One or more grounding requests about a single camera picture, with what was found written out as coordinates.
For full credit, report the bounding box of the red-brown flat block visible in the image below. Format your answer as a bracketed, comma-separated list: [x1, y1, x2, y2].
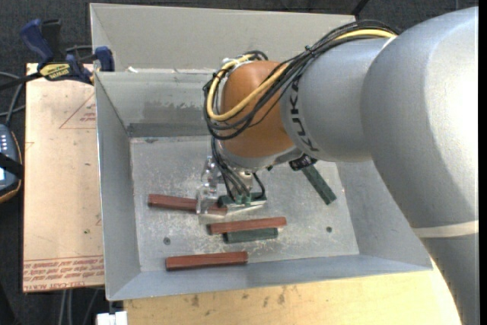
[147, 193, 229, 215]
[164, 250, 250, 272]
[206, 216, 288, 236]

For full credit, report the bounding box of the dark green flat block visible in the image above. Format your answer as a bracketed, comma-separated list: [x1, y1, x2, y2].
[222, 227, 280, 244]
[301, 163, 338, 206]

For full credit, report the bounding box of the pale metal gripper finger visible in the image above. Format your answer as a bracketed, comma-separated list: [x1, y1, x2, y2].
[201, 157, 222, 199]
[195, 190, 229, 225]

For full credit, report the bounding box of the black cylinder on white bracket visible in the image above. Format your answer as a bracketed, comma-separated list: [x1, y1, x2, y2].
[288, 156, 318, 172]

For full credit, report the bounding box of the grey metal bin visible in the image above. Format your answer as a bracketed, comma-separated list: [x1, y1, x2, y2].
[89, 2, 434, 302]

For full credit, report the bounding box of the brown cardboard board, red print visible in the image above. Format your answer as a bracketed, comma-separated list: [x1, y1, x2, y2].
[22, 62, 106, 294]

